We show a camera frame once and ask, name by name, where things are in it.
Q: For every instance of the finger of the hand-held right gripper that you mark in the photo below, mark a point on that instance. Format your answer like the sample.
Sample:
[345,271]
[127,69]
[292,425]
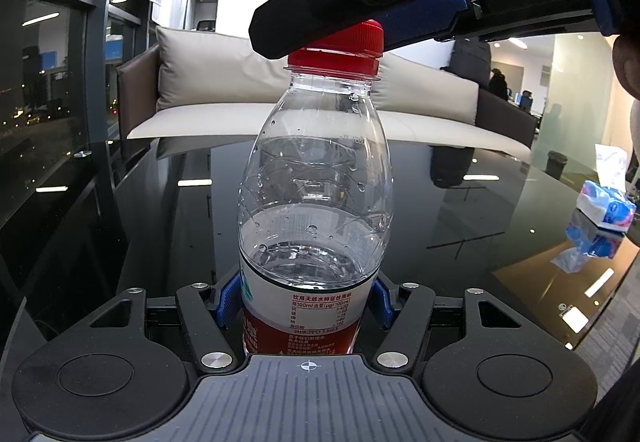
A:
[300,6]
[430,14]

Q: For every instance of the beige sofa back cushion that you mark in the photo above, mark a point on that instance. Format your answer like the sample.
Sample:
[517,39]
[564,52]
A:
[425,91]
[210,66]

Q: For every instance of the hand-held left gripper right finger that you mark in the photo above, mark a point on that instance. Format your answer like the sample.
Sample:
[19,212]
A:
[383,302]

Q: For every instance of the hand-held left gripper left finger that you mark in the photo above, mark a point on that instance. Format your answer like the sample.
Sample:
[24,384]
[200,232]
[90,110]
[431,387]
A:
[228,298]

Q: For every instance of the red bottle cap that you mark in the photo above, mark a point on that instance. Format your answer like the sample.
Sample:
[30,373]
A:
[340,49]

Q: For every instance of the blue and white tissue pack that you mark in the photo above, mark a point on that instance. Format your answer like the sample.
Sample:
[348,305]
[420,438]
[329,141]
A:
[605,207]

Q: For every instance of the brown sofa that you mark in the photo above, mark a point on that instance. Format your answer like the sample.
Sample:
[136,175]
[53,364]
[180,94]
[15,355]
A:
[137,91]

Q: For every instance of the beige sofa seat cushion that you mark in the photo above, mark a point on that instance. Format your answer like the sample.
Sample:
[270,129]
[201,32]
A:
[200,121]

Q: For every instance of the black waste bin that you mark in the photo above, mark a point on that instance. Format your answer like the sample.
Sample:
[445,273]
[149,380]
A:
[555,164]

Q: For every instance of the person's right hand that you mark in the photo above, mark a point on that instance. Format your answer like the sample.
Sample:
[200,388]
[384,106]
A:
[629,61]

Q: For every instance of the round metal table fitting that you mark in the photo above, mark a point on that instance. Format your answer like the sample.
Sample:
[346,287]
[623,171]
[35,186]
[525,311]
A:
[82,153]

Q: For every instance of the clear plastic water bottle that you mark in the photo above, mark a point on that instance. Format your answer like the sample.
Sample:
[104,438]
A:
[312,202]

